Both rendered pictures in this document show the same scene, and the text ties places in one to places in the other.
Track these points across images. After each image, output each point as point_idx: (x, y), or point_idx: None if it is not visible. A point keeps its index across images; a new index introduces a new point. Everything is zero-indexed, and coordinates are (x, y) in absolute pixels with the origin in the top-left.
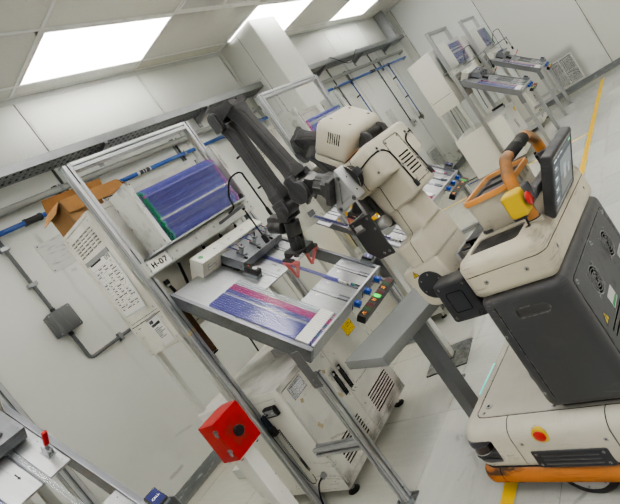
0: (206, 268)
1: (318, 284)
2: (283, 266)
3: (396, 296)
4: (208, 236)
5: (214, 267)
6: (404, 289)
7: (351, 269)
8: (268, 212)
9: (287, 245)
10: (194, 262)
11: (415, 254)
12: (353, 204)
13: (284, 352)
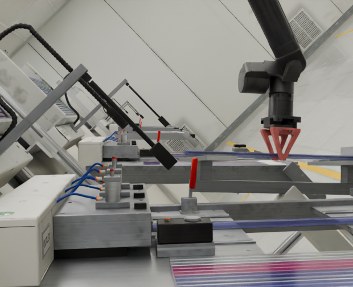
0: (40, 246)
1: None
2: (226, 230)
3: None
4: None
5: (47, 256)
6: None
7: None
8: (118, 119)
9: (166, 214)
10: None
11: None
12: (276, 98)
13: None
